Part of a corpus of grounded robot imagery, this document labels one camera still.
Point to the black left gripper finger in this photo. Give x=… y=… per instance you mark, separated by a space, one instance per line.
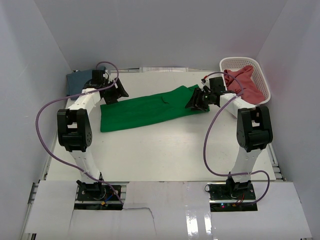
x=119 y=91
x=111 y=95

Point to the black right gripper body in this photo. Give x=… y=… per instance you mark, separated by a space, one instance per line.
x=207 y=99

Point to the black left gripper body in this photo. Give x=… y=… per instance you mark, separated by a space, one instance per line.
x=106 y=84

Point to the green t shirt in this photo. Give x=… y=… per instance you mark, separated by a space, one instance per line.
x=147 y=110

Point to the pink t shirt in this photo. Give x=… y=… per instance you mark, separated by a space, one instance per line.
x=251 y=93

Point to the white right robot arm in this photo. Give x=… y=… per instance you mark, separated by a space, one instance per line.
x=253 y=133

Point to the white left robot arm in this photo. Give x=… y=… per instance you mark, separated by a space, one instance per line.
x=75 y=132

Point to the folded blue t shirt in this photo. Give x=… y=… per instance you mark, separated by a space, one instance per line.
x=77 y=80

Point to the white paper label strip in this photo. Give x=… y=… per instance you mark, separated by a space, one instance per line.
x=163 y=69

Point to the white perforated plastic basket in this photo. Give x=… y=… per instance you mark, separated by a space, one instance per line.
x=236 y=63

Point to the white paper sheet front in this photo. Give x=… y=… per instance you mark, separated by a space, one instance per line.
x=166 y=211

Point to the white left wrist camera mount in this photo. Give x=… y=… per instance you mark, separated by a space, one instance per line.
x=110 y=76

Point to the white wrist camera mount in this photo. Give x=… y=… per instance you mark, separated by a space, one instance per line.
x=110 y=76
x=205 y=85

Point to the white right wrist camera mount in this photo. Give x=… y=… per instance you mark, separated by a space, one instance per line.
x=205 y=85

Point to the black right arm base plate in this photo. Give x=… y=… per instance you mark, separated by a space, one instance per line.
x=221 y=200

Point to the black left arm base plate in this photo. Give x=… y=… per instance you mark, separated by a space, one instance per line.
x=97 y=197

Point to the aluminium table edge rail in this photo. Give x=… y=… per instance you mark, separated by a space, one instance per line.
x=275 y=165

